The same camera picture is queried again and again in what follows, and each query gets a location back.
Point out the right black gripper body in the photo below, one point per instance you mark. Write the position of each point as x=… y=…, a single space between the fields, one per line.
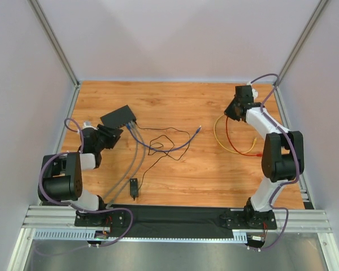
x=233 y=110

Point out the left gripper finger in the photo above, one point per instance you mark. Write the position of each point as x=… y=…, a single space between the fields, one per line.
x=110 y=141
x=109 y=132

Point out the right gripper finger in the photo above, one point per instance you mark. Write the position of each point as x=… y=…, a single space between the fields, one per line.
x=240 y=114
x=230 y=111

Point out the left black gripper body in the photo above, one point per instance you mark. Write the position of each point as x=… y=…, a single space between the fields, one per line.
x=111 y=135

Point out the black network switch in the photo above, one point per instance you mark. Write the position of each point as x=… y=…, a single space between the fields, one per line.
x=118 y=118

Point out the black power adapter with cord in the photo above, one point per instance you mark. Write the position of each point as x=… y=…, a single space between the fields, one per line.
x=162 y=145

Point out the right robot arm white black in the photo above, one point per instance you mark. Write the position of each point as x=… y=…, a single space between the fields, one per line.
x=282 y=157

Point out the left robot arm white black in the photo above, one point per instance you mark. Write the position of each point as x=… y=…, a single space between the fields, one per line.
x=61 y=175

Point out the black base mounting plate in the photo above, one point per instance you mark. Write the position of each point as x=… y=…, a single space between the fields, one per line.
x=177 y=222

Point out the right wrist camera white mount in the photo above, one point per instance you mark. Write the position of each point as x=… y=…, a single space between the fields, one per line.
x=254 y=91

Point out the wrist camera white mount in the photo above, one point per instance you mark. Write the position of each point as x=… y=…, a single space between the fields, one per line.
x=88 y=124
x=254 y=91

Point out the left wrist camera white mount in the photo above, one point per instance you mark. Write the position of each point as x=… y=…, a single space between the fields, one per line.
x=88 y=124

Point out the aluminium front rail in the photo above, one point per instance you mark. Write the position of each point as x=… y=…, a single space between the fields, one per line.
x=58 y=217

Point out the right aluminium frame post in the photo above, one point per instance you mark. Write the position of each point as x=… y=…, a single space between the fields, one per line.
x=313 y=19

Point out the aluminium frame post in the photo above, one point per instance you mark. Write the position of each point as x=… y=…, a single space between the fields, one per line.
x=44 y=23
x=313 y=19

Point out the left aluminium frame post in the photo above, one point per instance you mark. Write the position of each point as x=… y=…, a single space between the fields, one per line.
x=44 y=23

